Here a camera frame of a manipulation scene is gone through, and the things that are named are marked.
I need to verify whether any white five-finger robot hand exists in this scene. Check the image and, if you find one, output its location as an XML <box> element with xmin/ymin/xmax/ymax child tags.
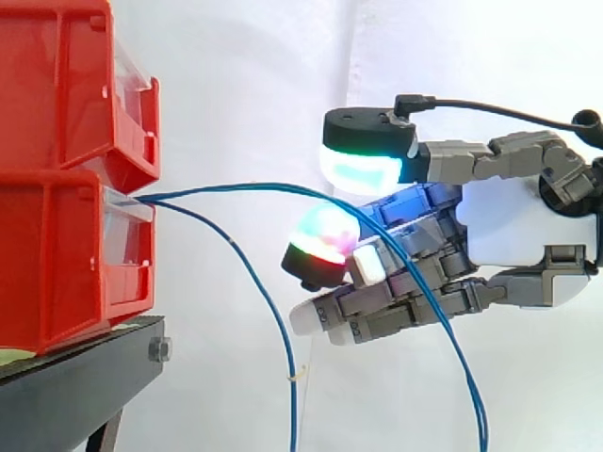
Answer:
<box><xmin>281</xmin><ymin>106</ymin><xmax>597</xmax><ymax>348</ymax></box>

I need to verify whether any blue cable bundle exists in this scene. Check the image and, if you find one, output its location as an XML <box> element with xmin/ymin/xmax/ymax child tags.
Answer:
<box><xmin>139</xmin><ymin>182</ymin><xmax>491</xmax><ymax>452</ymax></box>

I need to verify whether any red plastic bin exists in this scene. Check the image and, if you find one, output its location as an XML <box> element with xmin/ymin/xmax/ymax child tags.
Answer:
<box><xmin>0</xmin><ymin>168</ymin><xmax>158</xmax><ymax>357</ymax></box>
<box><xmin>0</xmin><ymin>0</ymin><xmax>162</xmax><ymax>195</ymax></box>

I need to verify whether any black stand with green tape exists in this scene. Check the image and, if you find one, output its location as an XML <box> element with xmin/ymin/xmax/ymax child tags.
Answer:
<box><xmin>0</xmin><ymin>314</ymin><xmax>173</xmax><ymax>452</ymax></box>

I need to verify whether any thin black cable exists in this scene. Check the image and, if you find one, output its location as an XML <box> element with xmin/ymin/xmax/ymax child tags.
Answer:
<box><xmin>393</xmin><ymin>94</ymin><xmax>581</xmax><ymax>133</ymax></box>

